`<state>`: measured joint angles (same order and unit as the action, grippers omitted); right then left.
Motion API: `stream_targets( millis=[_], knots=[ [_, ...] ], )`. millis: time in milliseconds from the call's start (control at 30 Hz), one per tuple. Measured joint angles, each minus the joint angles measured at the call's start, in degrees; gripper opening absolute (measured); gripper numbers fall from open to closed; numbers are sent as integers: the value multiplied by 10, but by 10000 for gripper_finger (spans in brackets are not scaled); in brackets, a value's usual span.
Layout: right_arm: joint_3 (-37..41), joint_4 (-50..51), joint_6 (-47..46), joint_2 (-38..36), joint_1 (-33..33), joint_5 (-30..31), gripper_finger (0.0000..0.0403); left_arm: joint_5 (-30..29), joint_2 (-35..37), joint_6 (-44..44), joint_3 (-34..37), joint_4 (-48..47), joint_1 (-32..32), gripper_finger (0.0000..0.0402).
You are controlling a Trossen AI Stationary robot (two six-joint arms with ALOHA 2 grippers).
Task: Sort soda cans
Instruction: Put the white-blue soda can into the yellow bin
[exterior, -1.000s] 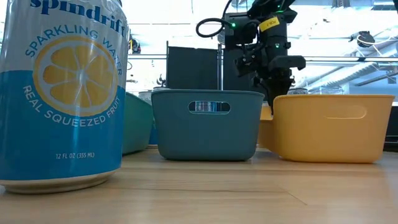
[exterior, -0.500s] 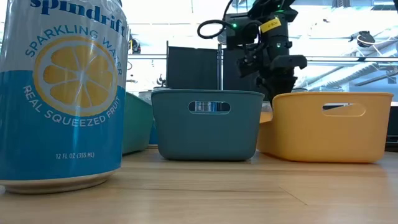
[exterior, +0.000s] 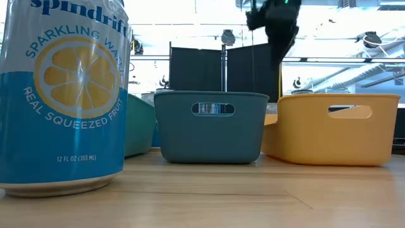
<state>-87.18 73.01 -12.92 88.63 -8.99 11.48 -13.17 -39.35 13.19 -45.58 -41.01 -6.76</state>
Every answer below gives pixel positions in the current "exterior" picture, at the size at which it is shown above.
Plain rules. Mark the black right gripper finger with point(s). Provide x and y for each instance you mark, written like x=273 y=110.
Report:
x=280 y=47

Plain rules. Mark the small black hook fixture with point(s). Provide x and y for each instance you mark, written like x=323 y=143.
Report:
x=164 y=81
x=297 y=83

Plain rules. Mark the silver Red Bull can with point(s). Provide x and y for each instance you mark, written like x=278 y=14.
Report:
x=209 y=109

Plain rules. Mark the green plastic bin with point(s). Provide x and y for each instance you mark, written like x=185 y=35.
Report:
x=139 y=126

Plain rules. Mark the grey round hanging fixture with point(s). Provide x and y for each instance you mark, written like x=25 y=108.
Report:
x=371 y=39
x=228 y=37

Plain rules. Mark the dark wall fixture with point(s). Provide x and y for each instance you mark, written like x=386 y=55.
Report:
x=137 y=47

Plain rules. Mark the black folding partition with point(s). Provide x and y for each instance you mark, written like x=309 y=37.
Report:
x=196 y=69

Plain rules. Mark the dark teal plastic bin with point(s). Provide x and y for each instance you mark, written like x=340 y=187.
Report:
x=209 y=139

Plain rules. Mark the yellow plastic bin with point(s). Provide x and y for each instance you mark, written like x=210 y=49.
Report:
x=316 y=139

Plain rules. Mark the Spindrift sparkling water can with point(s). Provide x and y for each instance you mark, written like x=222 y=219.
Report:
x=63 y=126
x=272 y=109

